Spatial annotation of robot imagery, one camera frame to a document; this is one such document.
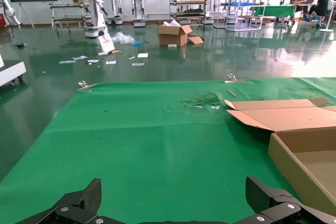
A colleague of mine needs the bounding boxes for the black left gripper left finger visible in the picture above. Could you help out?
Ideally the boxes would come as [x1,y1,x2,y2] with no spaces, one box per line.
[15,178,116,224]

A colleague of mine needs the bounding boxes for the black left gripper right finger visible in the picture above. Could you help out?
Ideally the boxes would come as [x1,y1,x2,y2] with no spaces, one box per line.
[236,176,336,224]

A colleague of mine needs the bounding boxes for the open cardboard box with holes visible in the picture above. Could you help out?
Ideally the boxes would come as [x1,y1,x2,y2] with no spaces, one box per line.
[224,97,336,217]

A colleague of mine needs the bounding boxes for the large open cardboard box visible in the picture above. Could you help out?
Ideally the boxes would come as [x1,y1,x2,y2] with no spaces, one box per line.
[156,20,194,47]

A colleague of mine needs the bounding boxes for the green felt table cloth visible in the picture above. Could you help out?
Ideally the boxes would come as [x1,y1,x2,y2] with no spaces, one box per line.
[0,77,336,224]

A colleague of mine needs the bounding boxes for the metal table clip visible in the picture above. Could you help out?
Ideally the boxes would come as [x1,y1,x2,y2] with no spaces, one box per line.
[224,73,246,83]
[77,80,97,91]

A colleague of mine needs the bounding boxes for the white machine base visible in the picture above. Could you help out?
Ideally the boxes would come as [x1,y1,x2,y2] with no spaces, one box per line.
[0,53,27,88]

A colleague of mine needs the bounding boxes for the white paper bag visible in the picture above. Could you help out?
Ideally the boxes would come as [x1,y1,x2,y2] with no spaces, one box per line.
[96,34,116,56]

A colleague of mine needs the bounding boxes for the clear plastic bag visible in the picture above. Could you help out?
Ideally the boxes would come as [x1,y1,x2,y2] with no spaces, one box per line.
[111,31,136,45]

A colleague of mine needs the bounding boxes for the loose cardboard flap piece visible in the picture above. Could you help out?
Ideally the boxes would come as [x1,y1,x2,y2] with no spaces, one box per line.
[187,34,205,45]

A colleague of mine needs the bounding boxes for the white floor stand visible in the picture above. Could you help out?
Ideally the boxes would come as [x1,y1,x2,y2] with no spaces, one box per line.
[319,5,336,33]

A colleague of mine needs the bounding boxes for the leaning white humanoid robot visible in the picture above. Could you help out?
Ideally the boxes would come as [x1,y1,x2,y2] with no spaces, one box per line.
[66,0,109,38]

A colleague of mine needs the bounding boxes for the green covered table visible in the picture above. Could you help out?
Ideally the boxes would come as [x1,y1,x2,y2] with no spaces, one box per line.
[249,5,297,25]

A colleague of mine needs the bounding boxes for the seated person with black hair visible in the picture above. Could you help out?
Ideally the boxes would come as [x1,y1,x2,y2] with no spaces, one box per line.
[307,0,334,23]

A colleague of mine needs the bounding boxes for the white pipe frame trolley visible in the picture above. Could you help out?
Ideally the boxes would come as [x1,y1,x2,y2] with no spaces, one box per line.
[169,0,207,25]
[49,0,92,31]

